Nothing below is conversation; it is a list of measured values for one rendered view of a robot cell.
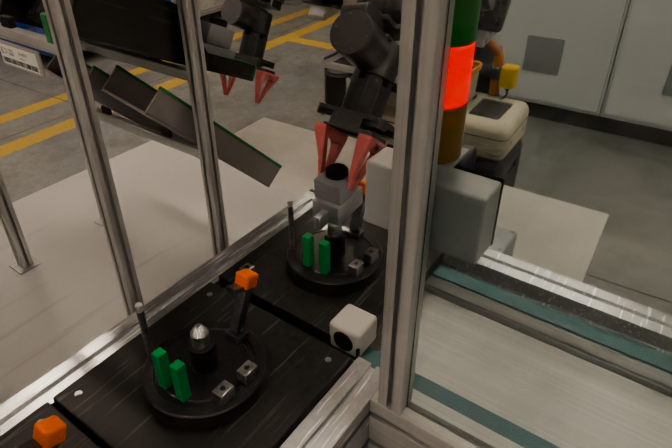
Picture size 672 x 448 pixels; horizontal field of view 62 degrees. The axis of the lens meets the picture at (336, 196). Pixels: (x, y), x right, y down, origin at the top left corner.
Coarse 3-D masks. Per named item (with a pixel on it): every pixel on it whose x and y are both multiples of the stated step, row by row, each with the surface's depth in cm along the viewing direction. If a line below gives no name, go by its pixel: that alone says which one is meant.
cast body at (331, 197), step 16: (320, 176) 75; (336, 176) 74; (320, 192) 75; (336, 192) 73; (352, 192) 76; (320, 208) 76; (336, 208) 74; (352, 208) 77; (320, 224) 74; (336, 224) 75
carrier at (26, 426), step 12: (48, 408) 60; (24, 420) 59; (36, 420) 59; (12, 432) 58; (24, 432) 58; (72, 432) 58; (0, 444) 57; (12, 444) 57; (60, 444) 57; (72, 444) 57; (84, 444) 57; (96, 444) 57
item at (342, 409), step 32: (224, 256) 85; (192, 288) 78; (128, 320) 73; (96, 352) 69; (32, 384) 64; (64, 384) 64; (352, 384) 64; (0, 416) 61; (320, 416) 61; (352, 416) 61
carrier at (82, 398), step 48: (144, 336) 61; (192, 336) 60; (240, 336) 65; (288, 336) 69; (96, 384) 63; (144, 384) 61; (192, 384) 61; (240, 384) 61; (288, 384) 63; (96, 432) 58; (144, 432) 58; (192, 432) 58; (240, 432) 58; (288, 432) 59
